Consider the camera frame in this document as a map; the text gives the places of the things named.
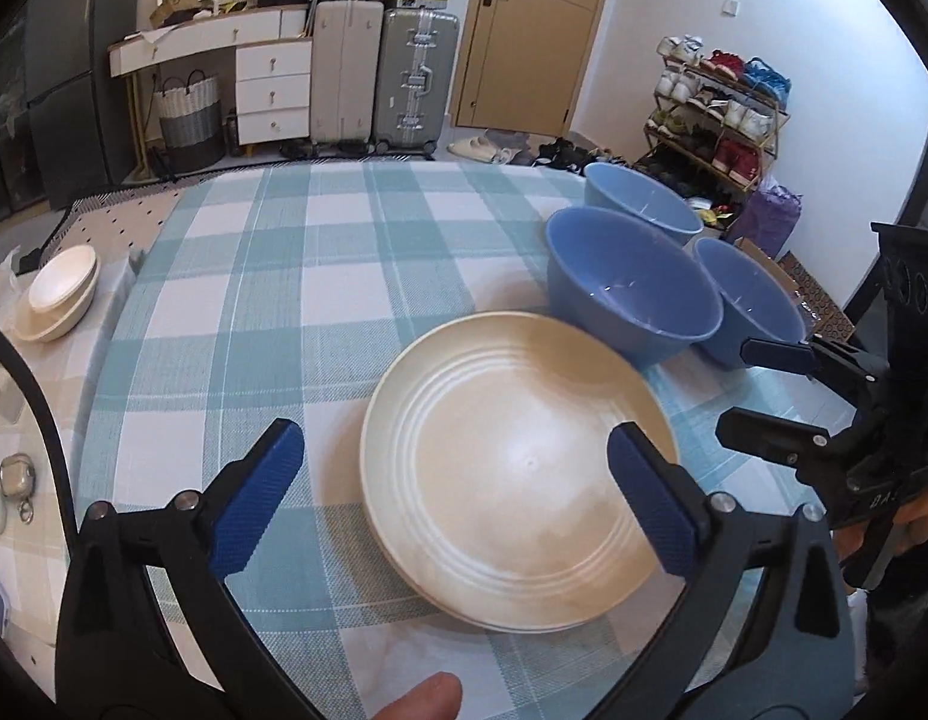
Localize printed cardboard box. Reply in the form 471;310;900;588
734;236;799;293

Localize small case with key ring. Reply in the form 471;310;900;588
0;457;39;526

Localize grey refrigerator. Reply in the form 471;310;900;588
25;0;146;211

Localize dark glass cabinet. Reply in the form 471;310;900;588
0;0;37;230

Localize beige suitcase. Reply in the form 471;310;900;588
310;0;386;155

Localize group of loose shoes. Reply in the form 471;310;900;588
447;131;630;172

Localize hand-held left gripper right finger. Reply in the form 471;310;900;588
584;421;859;720

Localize purple bag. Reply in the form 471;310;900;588
730;176;803;260

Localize small white bowl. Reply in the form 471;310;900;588
27;244;97;314

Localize large cream bowl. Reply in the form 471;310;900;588
14;270;101;344

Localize woven laundry basket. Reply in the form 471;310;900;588
150;69;226;173

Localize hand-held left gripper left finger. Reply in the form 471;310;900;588
55;418;319;720

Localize person's left hand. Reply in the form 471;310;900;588
374;673;465;720

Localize black cable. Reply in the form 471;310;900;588
0;315;79;563

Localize shoe rack with shoes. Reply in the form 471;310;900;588
648;34;791;192

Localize person's right hand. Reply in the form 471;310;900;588
837;491;928;590

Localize clear phone stand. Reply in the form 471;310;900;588
0;356;26;425

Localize wooden door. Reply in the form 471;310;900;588
449;0;619;142

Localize blue bowl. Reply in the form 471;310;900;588
545;208;724;370
693;237;808;370
584;162;705;247

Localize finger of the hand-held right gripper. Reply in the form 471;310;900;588
740;336;893;406
715;406;864;497

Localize teal checked tablecloth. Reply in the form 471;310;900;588
74;161;859;720

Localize white vanity desk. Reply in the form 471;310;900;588
107;4;315;151

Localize silver suitcase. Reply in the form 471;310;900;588
372;9;461;155

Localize small brown cardboard box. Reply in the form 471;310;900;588
150;0;202;27

